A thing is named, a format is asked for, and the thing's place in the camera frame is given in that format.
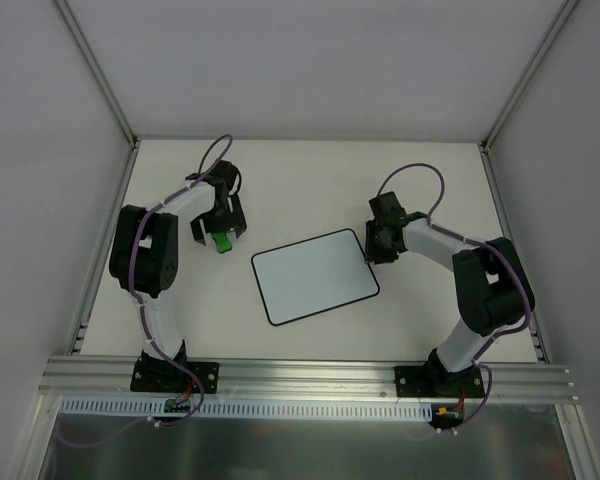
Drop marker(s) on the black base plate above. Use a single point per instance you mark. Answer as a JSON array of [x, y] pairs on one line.
[[157, 376], [425, 382]]

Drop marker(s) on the green felt whiteboard eraser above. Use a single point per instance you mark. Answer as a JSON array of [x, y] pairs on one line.
[[222, 242]]

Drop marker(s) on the small black-framed whiteboard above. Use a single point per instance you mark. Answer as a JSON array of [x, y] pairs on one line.
[[313, 276]]

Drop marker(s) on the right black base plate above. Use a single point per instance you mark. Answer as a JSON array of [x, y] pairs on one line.
[[425, 382]]

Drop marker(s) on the white slotted cable duct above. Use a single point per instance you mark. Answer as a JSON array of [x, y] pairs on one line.
[[248, 409]]

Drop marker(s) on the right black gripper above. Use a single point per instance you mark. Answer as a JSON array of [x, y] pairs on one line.
[[380, 245]]

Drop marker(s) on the right aluminium frame post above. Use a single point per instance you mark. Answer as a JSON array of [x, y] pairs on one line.
[[549, 38]]

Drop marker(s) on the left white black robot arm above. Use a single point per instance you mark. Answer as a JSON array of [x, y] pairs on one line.
[[144, 259]]

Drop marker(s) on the aluminium mounting rail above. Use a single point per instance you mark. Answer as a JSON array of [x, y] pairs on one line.
[[536, 383]]

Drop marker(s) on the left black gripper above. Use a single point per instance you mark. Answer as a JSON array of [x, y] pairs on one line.
[[220, 220]]

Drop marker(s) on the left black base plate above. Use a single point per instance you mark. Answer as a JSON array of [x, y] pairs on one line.
[[157, 376]]

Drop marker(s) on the left aluminium table edge rail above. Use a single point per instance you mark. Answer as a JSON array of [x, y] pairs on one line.
[[97, 266]]

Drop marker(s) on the aluminium frame post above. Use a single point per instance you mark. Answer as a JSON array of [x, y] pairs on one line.
[[549, 38], [78, 37]]

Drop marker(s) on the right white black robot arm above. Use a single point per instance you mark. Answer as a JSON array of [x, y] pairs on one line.
[[492, 291]]

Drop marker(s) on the left aluminium frame post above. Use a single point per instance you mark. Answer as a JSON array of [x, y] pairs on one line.
[[78, 37]]

